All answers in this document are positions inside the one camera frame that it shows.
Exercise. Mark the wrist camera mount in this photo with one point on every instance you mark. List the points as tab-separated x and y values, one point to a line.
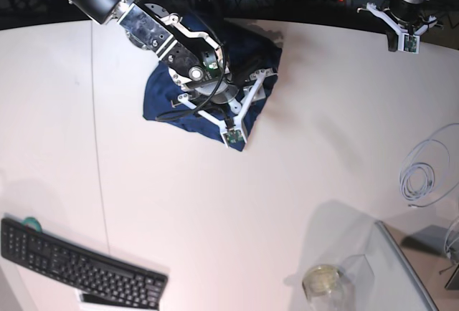
409	33
232	123

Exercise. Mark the black computer keyboard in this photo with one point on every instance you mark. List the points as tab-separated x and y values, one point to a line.
81	268

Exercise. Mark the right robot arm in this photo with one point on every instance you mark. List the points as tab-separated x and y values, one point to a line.
134	16

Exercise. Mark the dark blue t-shirt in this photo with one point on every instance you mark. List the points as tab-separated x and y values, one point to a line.
161	89

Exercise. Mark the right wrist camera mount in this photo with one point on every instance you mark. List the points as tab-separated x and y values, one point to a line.
232	123

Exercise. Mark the clear tape roll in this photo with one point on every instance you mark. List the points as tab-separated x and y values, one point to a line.
321	280

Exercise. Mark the green tape roll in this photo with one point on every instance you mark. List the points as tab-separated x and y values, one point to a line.
32	223

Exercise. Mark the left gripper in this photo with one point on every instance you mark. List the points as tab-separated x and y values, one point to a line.
402	10

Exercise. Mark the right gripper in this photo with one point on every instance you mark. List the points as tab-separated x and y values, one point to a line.
227	91

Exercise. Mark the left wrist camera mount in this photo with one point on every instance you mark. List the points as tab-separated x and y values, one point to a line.
409	33

